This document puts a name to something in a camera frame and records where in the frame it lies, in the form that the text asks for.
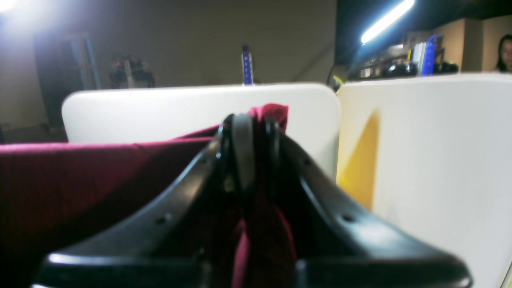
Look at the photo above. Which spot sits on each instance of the dark red t-shirt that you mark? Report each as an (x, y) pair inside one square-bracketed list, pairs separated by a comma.
[(56, 194)]

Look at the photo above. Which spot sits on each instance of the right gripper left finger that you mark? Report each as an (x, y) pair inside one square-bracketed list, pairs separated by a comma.
[(141, 250)]

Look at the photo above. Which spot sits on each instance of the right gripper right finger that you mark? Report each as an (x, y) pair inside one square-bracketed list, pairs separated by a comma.
[(339, 243)]

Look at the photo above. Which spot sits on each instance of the white table divider panel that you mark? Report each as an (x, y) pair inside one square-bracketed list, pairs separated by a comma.
[(431, 155)]

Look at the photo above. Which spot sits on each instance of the person in background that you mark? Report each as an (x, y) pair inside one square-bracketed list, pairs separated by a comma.
[(504, 60)]

